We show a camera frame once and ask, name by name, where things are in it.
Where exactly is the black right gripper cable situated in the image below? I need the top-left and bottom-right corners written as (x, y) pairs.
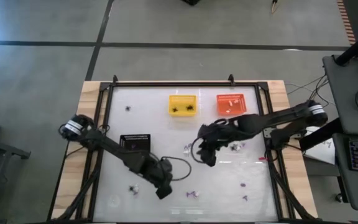
top-left (190, 136), bottom-right (206, 164)

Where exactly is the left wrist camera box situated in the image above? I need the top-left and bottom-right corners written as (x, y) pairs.
top-left (155, 184), bottom-right (173, 200)

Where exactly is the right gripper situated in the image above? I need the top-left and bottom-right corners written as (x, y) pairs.
top-left (197, 119), bottom-right (245, 153)

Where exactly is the black plastic basket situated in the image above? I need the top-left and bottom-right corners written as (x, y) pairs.
top-left (118, 134), bottom-right (152, 157)

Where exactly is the yellow plastic basket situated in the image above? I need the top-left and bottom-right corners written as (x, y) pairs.
top-left (168, 94), bottom-right (198, 117)

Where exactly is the black metal table frame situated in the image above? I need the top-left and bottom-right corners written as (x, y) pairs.
top-left (47, 81), bottom-right (317, 224)

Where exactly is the grey desk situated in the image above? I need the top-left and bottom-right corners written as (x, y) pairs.
top-left (332, 133), bottom-right (358, 212)

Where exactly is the grey metal stand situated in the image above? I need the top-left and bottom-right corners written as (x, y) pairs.
top-left (0, 135), bottom-right (32, 224)

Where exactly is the black metal pole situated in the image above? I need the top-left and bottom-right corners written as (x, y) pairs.
top-left (335, 24), bottom-right (358, 67)

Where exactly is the orange plastic basket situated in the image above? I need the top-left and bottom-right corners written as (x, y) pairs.
top-left (216, 93), bottom-right (248, 116)

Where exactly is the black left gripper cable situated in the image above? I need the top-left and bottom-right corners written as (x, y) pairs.
top-left (160, 155), bottom-right (193, 182)

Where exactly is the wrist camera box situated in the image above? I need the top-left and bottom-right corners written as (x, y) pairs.
top-left (155, 184), bottom-right (173, 200)
top-left (200, 151), bottom-right (218, 167)

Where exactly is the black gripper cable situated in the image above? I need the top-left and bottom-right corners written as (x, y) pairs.
top-left (190, 136), bottom-right (206, 164)
top-left (160, 155), bottom-right (193, 182)

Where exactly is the black diagonal beam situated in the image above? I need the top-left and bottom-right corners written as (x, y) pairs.
top-left (299, 118), bottom-right (337, 152)

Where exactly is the black desk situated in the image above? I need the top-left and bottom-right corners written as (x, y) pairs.
top-left (323, 54), bottom-right (358, 135)

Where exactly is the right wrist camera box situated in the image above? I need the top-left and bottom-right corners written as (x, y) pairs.
top-left (200, 151), bottom-right (218, 167)

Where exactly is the white paper sheet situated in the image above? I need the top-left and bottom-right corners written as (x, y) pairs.
top-left (303, 123), bottom-right (336, 166)

